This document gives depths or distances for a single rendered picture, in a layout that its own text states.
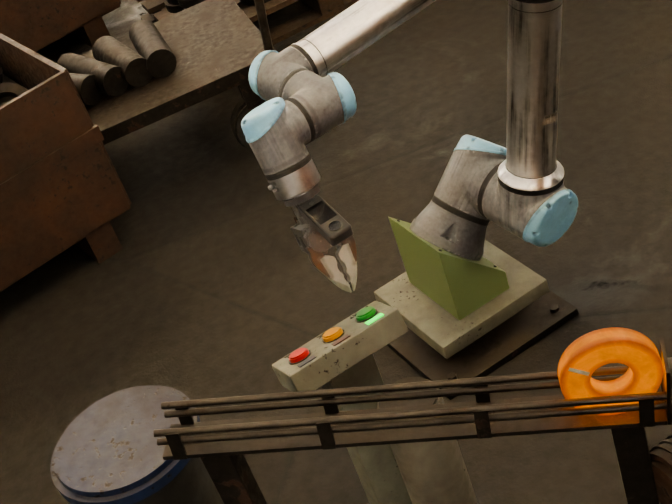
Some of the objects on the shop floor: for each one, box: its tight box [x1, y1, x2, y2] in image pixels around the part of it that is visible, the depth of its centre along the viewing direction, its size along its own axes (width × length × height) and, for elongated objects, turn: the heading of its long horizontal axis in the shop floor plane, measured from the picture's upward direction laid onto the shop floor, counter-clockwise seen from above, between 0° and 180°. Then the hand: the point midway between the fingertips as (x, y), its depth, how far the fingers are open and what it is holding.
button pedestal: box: [272, 301, 412, 504], centre depth 241 cm, size 16×24×62 cm, turn 141°
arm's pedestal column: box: [387, 290, 578, 400], centre depth 307 cm, size 40×40×8 cm
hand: (350, 286), depth 224 cm, fingers closed
